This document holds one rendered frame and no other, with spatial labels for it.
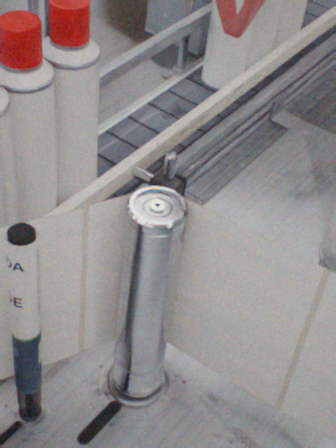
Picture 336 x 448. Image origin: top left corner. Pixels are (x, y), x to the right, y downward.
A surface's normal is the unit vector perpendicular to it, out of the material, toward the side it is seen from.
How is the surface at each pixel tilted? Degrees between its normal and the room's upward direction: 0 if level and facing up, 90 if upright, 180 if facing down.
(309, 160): 0
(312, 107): 0
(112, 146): 0
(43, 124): 90
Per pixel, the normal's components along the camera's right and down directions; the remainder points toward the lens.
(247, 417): 0.10, -0.73
